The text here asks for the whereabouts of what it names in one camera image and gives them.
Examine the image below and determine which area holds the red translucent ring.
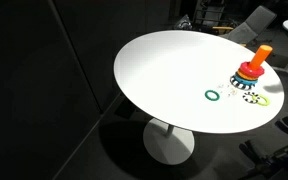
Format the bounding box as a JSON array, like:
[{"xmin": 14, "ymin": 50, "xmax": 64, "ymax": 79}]
[{"xmin": 239, "ymin": 61, "xmax": 265, "ymax": 78}]

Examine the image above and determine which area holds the grey patterned cushion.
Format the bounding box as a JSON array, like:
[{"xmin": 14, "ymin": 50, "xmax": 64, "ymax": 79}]
[{"xmin": 174, "ymin": 14, "xmax": 194, "ymax": 31}]

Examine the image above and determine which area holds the grey chair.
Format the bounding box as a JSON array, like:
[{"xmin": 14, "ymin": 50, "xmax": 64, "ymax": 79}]
[{"xmin": 222, "ymin": 4, "xmax": 278, "ymax": 46}]

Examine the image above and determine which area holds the white table pedestal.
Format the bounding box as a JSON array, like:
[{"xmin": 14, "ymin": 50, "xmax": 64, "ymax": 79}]
[{"xmin": 142, "ymin": 118, "xmax": 196, "ymax": 166}]

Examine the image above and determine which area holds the teal bumpy ring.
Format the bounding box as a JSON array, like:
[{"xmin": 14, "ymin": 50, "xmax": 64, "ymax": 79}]
[{"xmin": 204, "ymin": 89, "xmax": 221, "ymax": 102}]

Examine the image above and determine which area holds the clear ring with beads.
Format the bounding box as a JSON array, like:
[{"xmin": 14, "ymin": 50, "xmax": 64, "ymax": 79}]
[{"xmin": 217, "ymin": 83, "xmax": 237, "ymax": 98}]

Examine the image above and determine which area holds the small black white striped ring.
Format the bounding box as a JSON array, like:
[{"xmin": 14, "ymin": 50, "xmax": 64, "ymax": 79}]
[{"xmin": 242, "ymin": 91, "xmax": 260, "ymax": 104}]

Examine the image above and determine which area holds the orange ring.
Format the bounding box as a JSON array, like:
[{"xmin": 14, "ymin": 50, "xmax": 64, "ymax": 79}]
[{"xmin": 236, "ymin": 68, "xmax": 259, "ymax": 82}]

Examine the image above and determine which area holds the black metal frame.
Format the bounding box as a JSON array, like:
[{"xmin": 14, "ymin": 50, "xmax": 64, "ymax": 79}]
[{"xmin": 193, "ymin": 0, "xmax": 239, "ymax": 35}]

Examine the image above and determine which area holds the blue ring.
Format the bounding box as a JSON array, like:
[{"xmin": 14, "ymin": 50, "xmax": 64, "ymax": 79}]
[{"xmin": 233, "ymin": 73, "xmax": 259, "ymax": 86}]

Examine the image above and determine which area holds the stacked coloured ring toy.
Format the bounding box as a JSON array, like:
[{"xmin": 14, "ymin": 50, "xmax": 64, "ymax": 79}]
[{"xmin": 229, "ymin": 44, "xmax": 274, "ymax": 91}]

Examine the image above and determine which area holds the lime green bumpy ring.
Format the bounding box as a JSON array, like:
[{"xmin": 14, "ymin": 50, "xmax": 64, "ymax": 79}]
[{"xmin": 255, "ymin": 94, "xmax": 271, "ymax": 107}]

